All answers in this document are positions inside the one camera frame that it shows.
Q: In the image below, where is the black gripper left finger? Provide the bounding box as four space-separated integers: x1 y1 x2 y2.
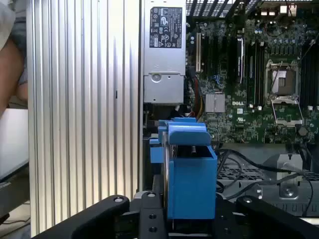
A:
32 191 168 239

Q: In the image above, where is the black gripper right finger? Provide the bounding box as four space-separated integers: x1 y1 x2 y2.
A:
214 193 319 239

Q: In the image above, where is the black disk wire with connector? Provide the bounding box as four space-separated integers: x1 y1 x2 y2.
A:
221 171 310 201

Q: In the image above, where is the blue disk carrier with disk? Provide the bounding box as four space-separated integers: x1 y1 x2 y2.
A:
149 117 218 221

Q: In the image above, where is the black expansion slot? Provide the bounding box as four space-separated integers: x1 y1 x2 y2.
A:
235 34 245 84

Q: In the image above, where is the white expansion slot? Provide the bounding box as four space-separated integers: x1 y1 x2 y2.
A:
195 32 202 73

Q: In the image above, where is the open metal PC case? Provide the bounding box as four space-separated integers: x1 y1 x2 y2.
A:
139 0 319 218

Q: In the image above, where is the green Dell motherboard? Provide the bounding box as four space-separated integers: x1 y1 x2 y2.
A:
186 19 319 144

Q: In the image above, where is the white flat board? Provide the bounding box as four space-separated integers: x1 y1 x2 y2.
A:
0 108 29 181

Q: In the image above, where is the silver finned chipset heatsink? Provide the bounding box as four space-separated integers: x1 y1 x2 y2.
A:
205 94 226 113

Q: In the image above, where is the CPU socket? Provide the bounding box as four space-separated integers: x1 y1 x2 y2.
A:
265 59 302 100

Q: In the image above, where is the silver power supply unit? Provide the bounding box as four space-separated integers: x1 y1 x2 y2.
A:
143 0 187 106

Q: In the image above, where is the person's grey shirt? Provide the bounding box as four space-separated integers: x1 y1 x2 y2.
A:
0 0 28 87

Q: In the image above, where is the long black disk wire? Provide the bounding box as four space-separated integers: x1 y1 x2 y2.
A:
217 148 315 218

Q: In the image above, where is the metal socket cover frame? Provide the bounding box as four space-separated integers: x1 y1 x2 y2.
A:
271 96 304 127

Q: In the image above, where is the yellow and red wire bundle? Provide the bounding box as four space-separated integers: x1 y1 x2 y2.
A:
190 67 204 120

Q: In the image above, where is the thin wire locking lever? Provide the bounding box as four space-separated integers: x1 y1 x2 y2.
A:
271 61 284 87

